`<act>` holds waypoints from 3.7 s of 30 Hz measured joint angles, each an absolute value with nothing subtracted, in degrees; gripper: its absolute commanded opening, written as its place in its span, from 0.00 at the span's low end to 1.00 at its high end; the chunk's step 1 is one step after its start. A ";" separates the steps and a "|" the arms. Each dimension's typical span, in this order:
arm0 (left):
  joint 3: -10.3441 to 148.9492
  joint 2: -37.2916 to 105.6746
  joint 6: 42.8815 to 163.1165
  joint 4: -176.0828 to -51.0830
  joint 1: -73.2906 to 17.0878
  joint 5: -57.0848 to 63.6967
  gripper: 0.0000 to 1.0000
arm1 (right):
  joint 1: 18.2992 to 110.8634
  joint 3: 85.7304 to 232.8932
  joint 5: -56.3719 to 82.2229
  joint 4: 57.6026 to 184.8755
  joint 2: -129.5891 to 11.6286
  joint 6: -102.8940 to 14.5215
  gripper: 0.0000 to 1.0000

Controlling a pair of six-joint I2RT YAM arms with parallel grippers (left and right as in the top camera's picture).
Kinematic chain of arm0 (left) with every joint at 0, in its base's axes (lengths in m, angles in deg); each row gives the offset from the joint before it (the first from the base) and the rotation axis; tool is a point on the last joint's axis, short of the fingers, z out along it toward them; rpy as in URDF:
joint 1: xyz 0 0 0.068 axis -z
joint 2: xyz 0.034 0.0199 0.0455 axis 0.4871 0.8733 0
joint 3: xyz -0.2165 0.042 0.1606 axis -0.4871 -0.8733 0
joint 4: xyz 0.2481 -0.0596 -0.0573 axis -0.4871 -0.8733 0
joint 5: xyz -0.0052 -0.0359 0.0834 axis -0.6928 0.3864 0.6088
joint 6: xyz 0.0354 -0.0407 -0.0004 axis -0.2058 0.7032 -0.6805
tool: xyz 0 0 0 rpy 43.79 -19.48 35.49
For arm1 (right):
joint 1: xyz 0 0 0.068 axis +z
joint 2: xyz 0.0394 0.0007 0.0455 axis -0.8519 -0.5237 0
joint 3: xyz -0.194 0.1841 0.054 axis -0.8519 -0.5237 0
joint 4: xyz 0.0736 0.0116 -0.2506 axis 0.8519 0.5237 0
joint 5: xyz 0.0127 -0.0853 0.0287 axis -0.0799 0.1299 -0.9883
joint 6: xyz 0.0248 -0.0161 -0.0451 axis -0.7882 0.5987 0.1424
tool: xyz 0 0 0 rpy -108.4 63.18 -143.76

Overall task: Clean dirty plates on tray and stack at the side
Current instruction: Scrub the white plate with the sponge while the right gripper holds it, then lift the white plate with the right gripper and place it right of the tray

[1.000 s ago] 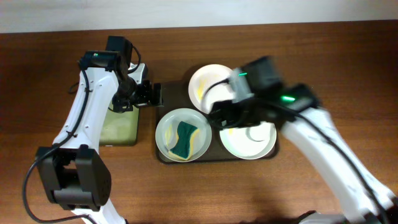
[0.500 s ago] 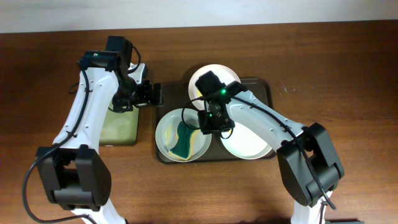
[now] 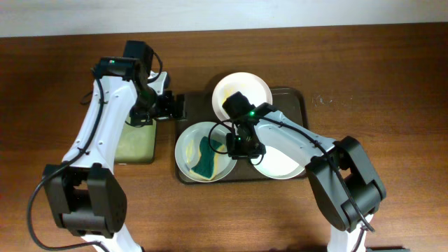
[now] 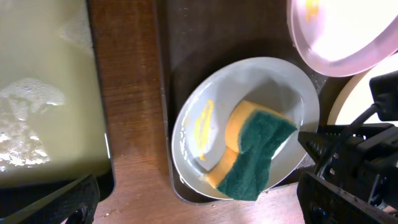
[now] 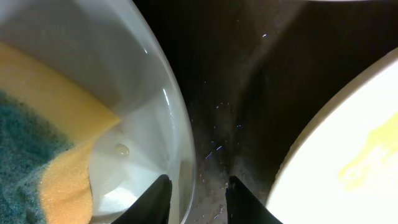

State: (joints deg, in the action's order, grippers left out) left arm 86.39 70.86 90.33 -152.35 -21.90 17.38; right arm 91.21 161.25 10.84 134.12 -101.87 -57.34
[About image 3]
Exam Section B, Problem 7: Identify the pale green plate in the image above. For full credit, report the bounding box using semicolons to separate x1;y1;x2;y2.
174;122;237;185

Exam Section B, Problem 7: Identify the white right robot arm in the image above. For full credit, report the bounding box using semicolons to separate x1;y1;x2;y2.
223;92;386;251

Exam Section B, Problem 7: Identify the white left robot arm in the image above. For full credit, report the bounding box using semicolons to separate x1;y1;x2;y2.
41;57;173;251

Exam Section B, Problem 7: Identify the cream white plate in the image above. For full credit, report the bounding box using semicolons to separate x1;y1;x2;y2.
251;146;305;180

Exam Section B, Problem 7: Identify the pink plate with yellow stain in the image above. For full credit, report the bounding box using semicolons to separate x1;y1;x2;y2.
211;72;273;121

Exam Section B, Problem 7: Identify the dark brown serving tray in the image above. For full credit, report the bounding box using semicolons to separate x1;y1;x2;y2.
175;87;309;185

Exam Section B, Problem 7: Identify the black soapy water tray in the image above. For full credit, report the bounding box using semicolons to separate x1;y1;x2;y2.
114;121;157;165

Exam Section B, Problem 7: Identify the green and yellow sponge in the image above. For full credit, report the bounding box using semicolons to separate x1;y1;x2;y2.
185;136;227;181

